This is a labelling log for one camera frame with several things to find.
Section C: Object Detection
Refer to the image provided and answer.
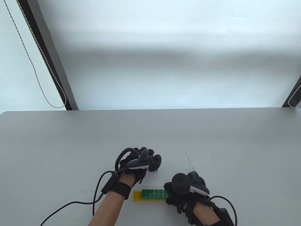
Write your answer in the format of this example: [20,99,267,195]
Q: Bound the dark grey left hand controller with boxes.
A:
[115,148,162,172]

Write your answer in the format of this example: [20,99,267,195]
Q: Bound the black right wrist module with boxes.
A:
[218,207,234,226]

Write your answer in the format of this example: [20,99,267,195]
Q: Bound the black frame post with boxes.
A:
[19,0,79,111]
[281,77,301,108]

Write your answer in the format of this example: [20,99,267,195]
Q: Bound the dark grey hand controller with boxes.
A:
[115,148,162,172]
[172,171,210,195]

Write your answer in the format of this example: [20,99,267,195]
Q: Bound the person's right hand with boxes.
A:
[163,171,212,223]

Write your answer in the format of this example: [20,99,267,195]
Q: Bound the black left wrist strap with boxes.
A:
[111,181,131,200]

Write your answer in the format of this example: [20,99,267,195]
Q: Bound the black left wrist module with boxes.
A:
[101,171,120,194]

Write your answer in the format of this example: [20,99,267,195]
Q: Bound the person's left hand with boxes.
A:
[115,147,162,189]

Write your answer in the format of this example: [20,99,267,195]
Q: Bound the person's right forearm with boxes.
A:
[193,202,221,226]

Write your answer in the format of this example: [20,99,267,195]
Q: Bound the person's left forearm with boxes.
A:
[88,175,135,226]

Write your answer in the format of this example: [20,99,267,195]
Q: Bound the black left glove cable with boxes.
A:
[40,171,113,226]

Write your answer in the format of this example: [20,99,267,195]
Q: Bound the black wrist module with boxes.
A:
[218,207,234,226]
[101,171,120,194]

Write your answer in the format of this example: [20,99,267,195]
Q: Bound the black right glove cable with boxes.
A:
[209,196,238,226]

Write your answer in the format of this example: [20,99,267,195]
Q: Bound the dark grey right hand controller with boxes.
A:
[172,171,210,195]

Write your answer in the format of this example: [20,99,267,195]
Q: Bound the green lego brick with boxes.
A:
[159,189,173,199]
[142,189,161,200]

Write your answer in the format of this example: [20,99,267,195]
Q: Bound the black glove cable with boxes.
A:
[40,171,113,226]
[209,196,238,226]

